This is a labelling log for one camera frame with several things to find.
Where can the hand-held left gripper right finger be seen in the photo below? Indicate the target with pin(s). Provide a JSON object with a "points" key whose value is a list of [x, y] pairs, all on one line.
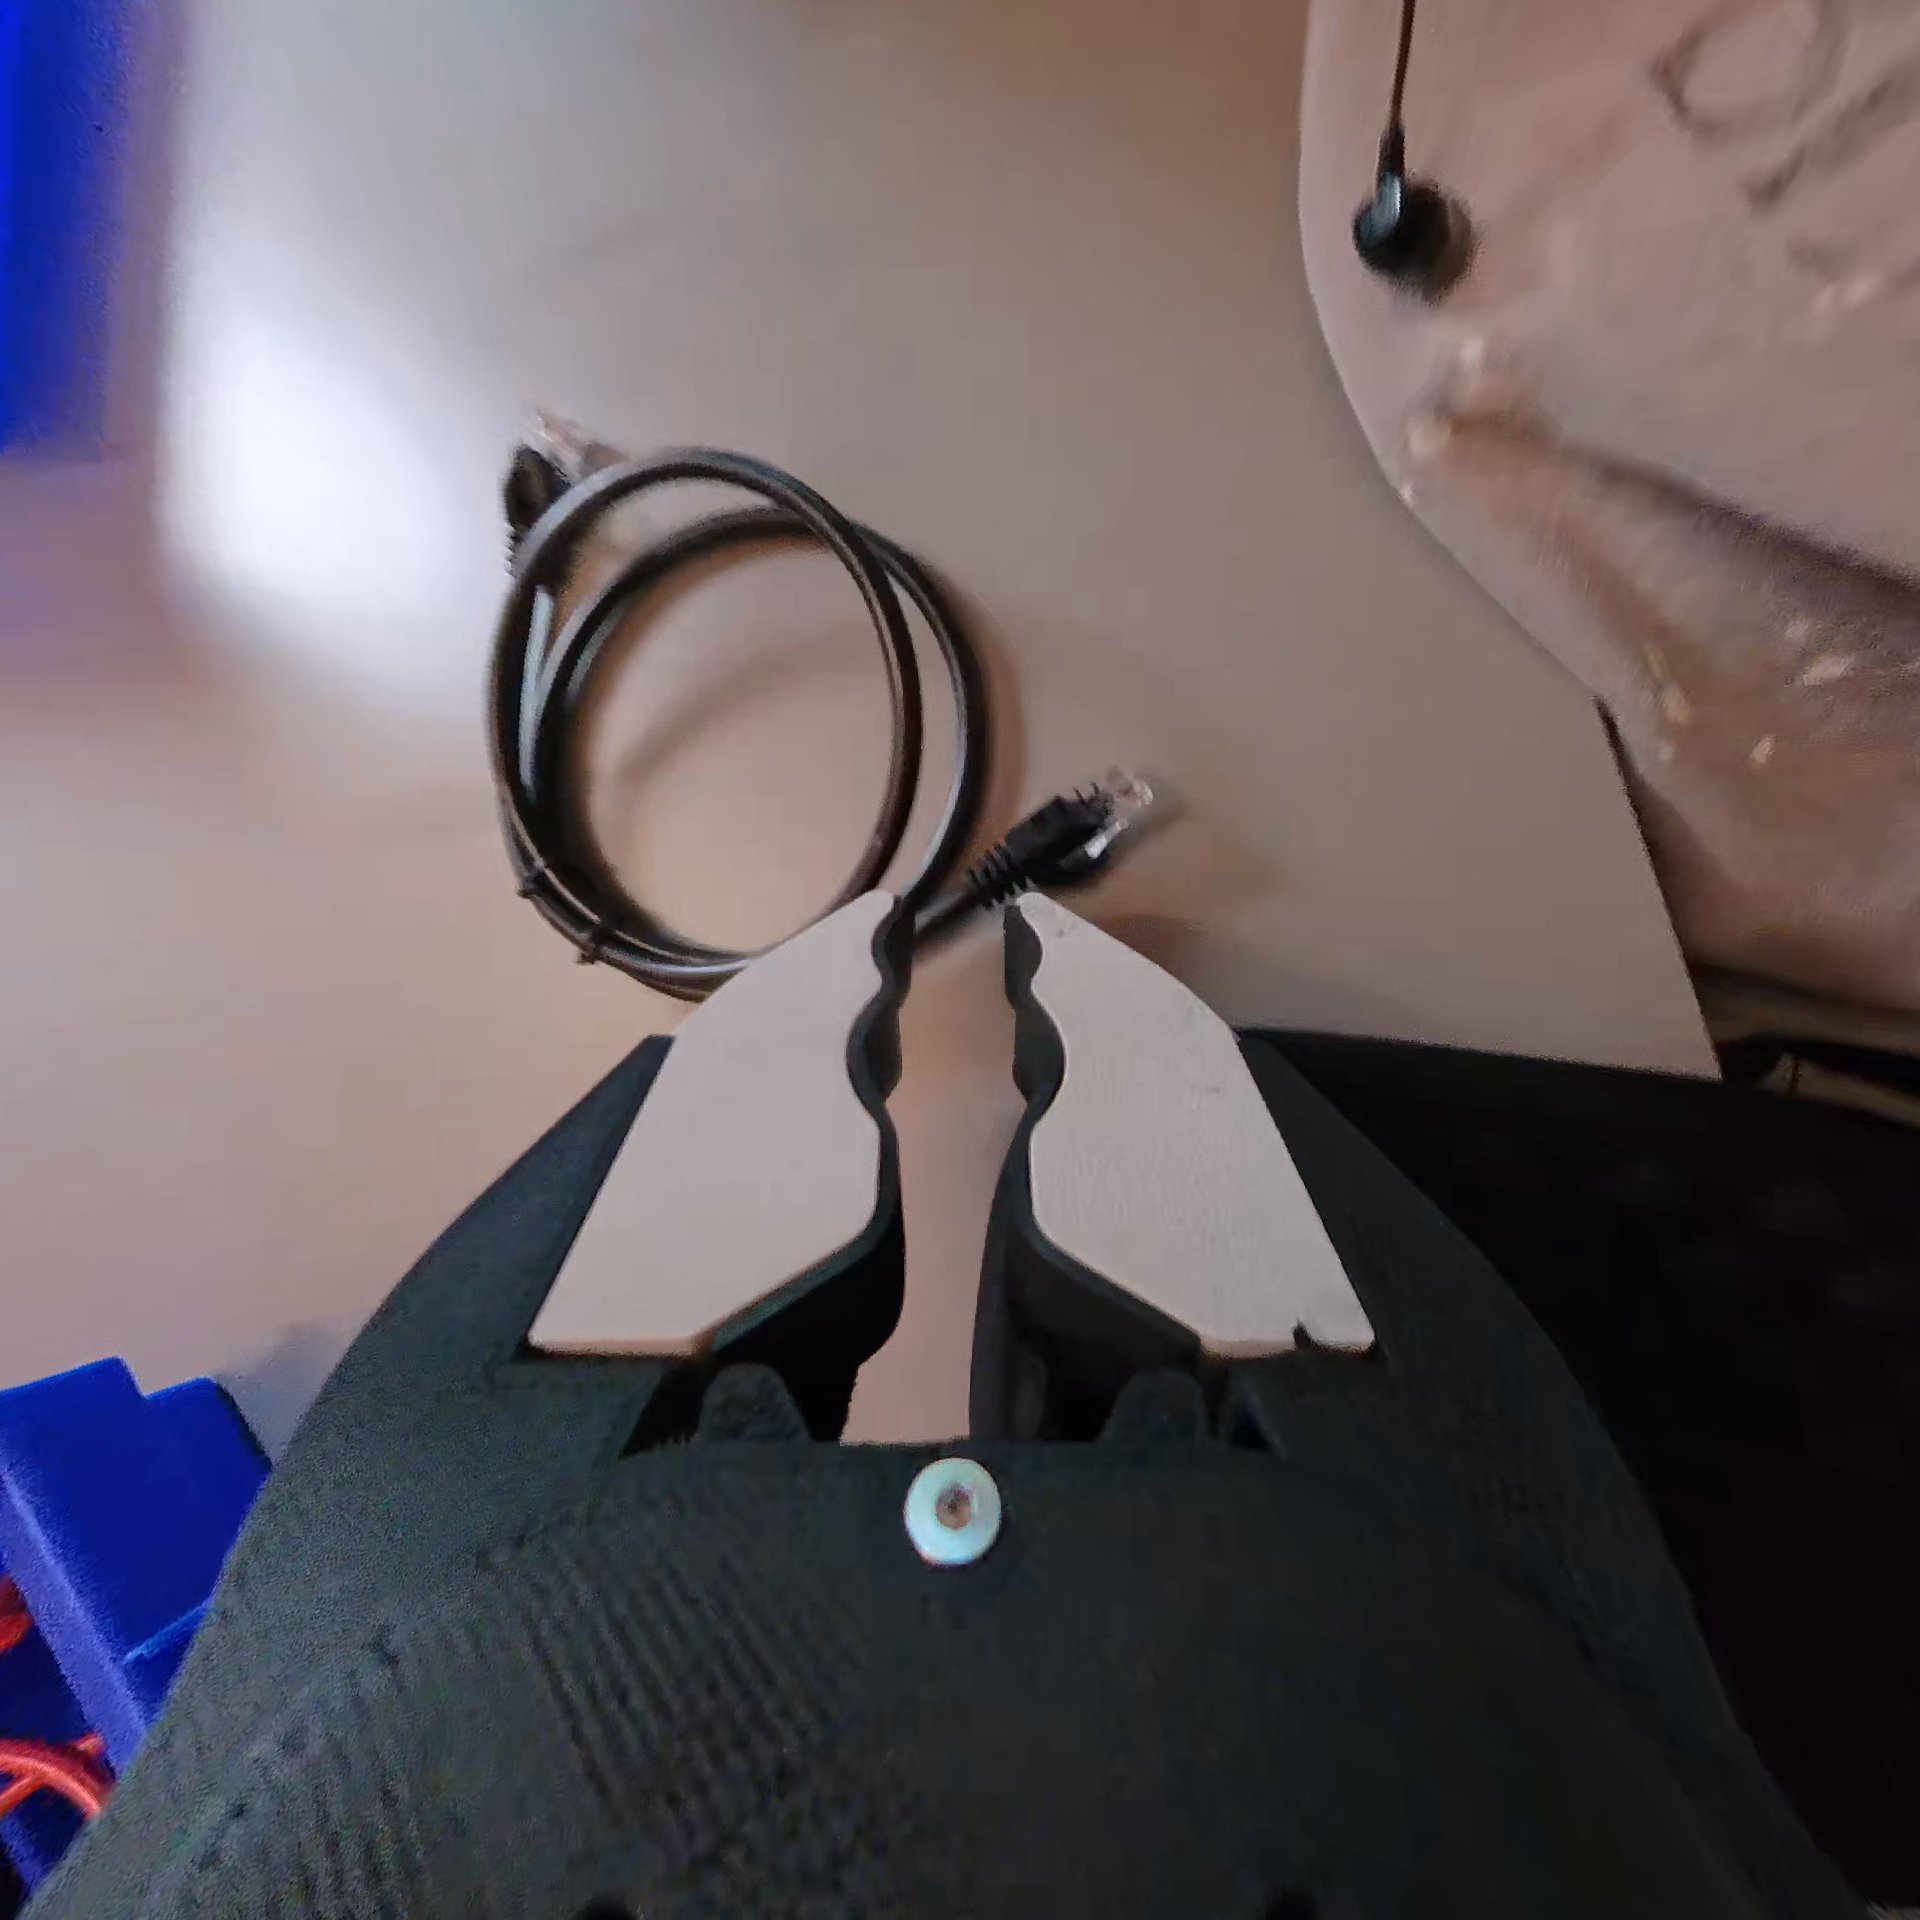
{"points": [[1170, 1170]]}

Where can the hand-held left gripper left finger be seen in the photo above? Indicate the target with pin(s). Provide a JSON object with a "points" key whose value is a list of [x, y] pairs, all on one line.
{"points": [[718, 1170]]}

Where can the person's torso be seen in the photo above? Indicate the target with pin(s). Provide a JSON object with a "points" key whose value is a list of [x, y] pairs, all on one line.
{"points": [[1679, 376]]}

